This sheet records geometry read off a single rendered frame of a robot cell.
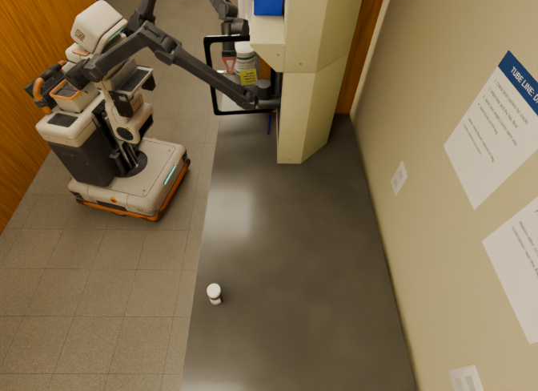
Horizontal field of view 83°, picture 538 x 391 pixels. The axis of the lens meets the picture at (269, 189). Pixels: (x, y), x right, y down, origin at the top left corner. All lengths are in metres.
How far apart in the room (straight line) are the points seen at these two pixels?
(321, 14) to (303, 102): 0.31
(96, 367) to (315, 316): 1.45
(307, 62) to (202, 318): 0.92
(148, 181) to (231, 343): 1.52
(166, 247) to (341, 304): 1.49
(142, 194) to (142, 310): 0.76
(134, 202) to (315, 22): 1.69
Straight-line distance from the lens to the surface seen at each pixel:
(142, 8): 1.87
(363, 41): 1.55
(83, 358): 2.27
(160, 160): 2.45
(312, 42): 1.09
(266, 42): 1.09
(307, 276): 1.16
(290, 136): 1.32
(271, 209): 1.28
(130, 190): 2.34
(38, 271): 2.63
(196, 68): 1.34
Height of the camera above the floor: 2.01
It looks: 53 degrees down
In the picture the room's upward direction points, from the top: 2 degrees clockwise
